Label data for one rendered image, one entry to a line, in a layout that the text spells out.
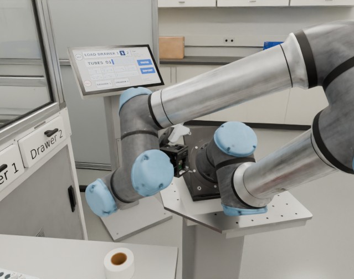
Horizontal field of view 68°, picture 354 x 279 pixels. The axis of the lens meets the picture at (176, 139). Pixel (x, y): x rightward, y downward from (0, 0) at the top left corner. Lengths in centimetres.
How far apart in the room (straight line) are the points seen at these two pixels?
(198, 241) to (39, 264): 50
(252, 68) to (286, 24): 384
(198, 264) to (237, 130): 55
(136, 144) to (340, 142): 32
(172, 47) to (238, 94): 336
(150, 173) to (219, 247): 65
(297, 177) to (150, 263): 41
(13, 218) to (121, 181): 71
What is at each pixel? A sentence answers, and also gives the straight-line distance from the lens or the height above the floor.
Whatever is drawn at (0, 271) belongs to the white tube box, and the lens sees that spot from 77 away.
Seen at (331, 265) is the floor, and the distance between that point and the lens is 196.
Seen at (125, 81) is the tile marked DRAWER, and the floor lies 101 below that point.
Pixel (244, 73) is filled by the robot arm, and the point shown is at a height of 123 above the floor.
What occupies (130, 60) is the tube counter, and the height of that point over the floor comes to 111.
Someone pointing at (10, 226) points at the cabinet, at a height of 65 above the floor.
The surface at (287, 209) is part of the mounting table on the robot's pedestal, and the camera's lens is 95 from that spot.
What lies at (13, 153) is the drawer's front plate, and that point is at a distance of 105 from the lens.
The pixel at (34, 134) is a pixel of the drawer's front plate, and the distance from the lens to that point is 114.
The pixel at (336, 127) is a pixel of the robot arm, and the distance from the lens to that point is 43.
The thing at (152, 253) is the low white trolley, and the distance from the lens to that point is 75.
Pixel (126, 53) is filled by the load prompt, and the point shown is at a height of 115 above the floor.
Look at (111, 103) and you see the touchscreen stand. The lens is 171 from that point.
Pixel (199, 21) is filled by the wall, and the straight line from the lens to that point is 419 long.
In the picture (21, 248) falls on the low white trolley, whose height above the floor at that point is 76.
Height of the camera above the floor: 130
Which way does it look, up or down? 23 degrees down
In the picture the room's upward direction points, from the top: straight up
